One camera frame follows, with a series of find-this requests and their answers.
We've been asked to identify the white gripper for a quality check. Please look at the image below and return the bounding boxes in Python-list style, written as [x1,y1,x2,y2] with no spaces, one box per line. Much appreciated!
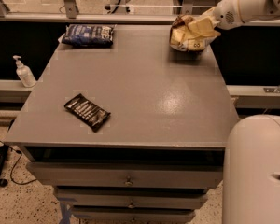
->
[188,0,240,37]

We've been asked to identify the brown sea salt chip bag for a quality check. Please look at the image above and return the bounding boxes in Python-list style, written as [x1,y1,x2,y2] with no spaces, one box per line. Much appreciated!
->
[169,15,216,52]

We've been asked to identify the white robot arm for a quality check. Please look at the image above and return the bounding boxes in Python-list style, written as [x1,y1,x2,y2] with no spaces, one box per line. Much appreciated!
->
[188,0,280,224]

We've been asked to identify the blue chip bag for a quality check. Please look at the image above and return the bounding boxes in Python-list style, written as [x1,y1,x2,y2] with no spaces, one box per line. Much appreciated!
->
[60,24,115,48]

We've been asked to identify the black rxbar chocolate bar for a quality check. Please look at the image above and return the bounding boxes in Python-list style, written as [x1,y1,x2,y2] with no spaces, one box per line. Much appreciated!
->
[64,93,111,133]

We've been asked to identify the grey drawer cabinet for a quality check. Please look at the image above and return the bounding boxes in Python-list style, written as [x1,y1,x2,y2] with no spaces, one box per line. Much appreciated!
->
[4,24,241,224]

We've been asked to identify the white pump sanitizer bottle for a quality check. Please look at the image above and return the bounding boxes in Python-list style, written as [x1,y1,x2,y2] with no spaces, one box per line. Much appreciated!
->
[13,55,36,88]

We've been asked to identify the grey metal railing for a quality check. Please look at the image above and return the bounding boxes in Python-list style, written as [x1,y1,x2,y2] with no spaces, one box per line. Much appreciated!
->
[0,0,280,28]

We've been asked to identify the top grey drawer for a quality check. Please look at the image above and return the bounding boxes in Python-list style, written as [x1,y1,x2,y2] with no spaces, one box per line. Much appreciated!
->
[26,162,222,189]

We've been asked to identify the grey drawer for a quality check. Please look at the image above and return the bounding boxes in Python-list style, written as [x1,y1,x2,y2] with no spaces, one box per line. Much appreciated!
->
[71,206,195,223]
[54,188,207,209]
[26,162,222,189]

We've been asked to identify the middle grey drawer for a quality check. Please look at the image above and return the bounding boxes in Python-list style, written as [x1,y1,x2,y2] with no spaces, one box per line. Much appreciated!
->
[54,188,207,209]

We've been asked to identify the bottom grey drawer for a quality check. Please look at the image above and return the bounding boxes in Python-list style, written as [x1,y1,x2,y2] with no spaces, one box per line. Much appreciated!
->
[71,206,195,223]

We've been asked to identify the black floor cable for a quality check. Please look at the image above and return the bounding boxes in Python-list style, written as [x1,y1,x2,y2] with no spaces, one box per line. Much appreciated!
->
[0,133,38,186]

